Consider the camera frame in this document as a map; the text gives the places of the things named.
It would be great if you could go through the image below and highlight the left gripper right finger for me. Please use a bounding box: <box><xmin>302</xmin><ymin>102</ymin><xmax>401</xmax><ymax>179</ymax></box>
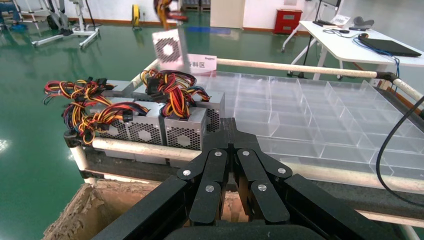
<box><xmin>229</xmin><ymin>117</ymin><xmax>398</xmax><ymax>240</ymax></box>

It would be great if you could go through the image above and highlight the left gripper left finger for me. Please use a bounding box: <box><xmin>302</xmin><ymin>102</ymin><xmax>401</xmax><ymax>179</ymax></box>
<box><xmin>92</xmin><ymin>117</ymin><xmax>233</xmax><ymax>240</ymax></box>

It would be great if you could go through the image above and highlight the silver power supply with cables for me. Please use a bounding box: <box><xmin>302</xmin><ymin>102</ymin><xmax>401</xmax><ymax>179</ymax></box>
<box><xmin>158</xmin><ymin>71</ymin><xmax>209</xmax><ymax>168</ymax></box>
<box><xmin>190</xmin><ymin>85</ymin><xmax>226</xmax><ymax>135</ymax></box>
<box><xmin>151</xmin><ymin>0</ymin><xmax>190</xmax><ymax>72</ymax></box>
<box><xmin>76</xmin><ymin>100</ymin><xmax>167</xmax><ymax>166</ymax></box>
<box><xmin>102</xmin><ymin>79</ymin><xmax>135</xmax><ymax>99</ymax></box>
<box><xmin>132</xmin><ymin>67</ymin><xmax>198</xmax><ymax>104</ymax></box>
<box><xmin>43</xmin><ymin>77</ymin><xmax>130</xmax><ymax>157</ymax></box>

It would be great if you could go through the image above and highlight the clear acrylic divider tray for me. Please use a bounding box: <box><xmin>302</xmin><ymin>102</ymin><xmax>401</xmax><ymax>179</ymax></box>
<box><xmin>190</xmin><ymin>70</ymin><xmax>424</xmax><ymax>195</ymax></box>

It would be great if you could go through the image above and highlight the torn brown cardboard box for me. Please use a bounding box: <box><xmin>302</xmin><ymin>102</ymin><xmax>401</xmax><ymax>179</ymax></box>
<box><xmin>41</xmin><ymin>180</ymin><xmax>249</xmax><ymax>240</ymax></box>

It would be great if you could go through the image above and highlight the white sign with characters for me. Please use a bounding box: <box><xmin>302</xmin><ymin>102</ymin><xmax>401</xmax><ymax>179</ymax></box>
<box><xmin>185</xmin><ymin>53</ymin><xmax>218</xmax><ymax>74</ymax></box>

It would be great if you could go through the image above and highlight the blue floor mat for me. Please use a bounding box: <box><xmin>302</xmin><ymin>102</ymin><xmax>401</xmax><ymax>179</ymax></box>
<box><xmin>187</xmin><ymin>26</ymin><xmax>231</xmax><ymax>35</ymax></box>

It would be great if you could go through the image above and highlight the white table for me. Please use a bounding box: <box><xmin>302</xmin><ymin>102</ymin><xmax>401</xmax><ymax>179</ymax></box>
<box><xmin>281</xmin><ymin>20</ymin><xmax>424</xmax><ymax>82</ymax></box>

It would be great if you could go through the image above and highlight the red cabinet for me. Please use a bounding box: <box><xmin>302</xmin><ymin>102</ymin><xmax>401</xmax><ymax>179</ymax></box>
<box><xmin>274</xmin><ymin>8</ymin><xmax>303</xmax><ymax>35</ymax></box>

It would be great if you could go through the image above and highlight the black keyboard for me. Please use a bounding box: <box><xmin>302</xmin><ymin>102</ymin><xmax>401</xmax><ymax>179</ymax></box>
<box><xmin>312</xmin><ymin>19</ymin><xmax>338</xmax><ymax>27</ymax></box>

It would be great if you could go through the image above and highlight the yellow floor fan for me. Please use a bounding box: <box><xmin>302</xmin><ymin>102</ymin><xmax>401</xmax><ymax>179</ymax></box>
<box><xmin>131</xmin><ymin>4</ymin><xmax>143</xmax><ymax>31</ymax></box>

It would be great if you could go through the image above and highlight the white paper sheet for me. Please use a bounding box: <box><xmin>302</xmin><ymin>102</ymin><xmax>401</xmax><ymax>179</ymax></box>
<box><xmin>330</xmin><ymin>14</ymin><xmax>351</xmax><ymax>26</ymax></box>

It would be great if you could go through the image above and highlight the white metal floor stand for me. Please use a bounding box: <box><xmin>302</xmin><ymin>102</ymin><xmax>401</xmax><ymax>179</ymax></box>
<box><xmin>31</xmin><ymin>0</ymin><xmax>101</xmax><ymax>50</ymax></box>

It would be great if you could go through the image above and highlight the black laptop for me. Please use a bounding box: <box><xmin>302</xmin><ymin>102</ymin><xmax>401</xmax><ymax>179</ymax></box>
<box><xmin>357</xmin><ymin>37</ymin><xmax>423</xmax><ymax>58</ymax></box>

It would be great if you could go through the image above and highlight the black monitor stand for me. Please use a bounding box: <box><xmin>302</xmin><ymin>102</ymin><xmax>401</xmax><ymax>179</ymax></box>
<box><xmin>314</xmin><ymin>0</ymin><xmax>342</xmax><ymax>22</ymax></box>

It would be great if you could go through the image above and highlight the person in blue jeans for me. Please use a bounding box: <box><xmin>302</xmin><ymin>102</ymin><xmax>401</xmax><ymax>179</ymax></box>
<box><xmin>0</xmin><ymin>1</ymin><xmax>29</xmax><ymax>32</ymax></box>

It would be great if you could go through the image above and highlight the white tube cart frame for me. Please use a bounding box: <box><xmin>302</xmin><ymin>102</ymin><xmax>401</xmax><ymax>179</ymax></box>
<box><xmin>64</xmin><ymin>57</ymin><xmax>424</xmax><ymax>240</ymax></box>

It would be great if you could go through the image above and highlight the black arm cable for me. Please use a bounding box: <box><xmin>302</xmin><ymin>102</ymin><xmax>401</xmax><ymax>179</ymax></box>
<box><xmin>375</xmin><ymin>96</ymin><xmax>424</xmax><ymax>208</ymax></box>

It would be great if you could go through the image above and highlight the blue cable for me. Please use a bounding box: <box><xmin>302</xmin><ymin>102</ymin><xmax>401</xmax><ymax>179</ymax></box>
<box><xmin>352</xmin><ymin>38</ymin><xmax>402</xmax><ymax>90</ymax></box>

